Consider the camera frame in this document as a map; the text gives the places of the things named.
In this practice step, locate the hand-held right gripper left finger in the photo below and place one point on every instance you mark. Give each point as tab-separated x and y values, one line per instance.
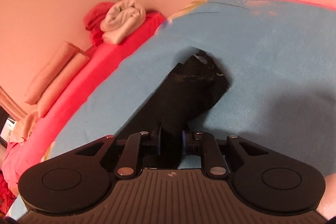
157	141

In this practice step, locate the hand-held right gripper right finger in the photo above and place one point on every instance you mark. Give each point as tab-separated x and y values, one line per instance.
184	144

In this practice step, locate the black pants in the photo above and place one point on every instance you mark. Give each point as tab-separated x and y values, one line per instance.
183	92

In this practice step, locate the red quilt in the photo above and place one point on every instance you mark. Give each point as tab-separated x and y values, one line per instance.
105	66

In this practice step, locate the pink folded cloth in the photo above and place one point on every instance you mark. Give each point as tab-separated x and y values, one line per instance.
63	85
50	74

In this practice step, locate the blue printed blanket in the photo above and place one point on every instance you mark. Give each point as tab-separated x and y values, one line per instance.
262	61

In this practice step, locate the cream rolled cloth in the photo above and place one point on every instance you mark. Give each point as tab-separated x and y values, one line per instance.
123	18

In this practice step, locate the cream crumpled cloth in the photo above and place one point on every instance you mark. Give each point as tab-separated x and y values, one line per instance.
22	127

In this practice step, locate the red crumpled cloth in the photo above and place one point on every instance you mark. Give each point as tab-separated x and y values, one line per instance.
95	19

